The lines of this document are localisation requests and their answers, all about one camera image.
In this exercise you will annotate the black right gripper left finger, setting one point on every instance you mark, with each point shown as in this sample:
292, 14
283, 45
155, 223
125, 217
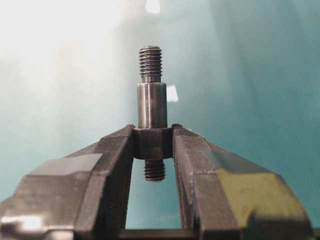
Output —
83, 196

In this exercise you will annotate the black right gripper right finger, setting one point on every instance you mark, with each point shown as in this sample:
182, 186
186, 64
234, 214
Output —
227, 197

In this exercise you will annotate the threaded steel shaft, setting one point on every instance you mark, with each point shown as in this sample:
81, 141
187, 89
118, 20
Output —
153, 139

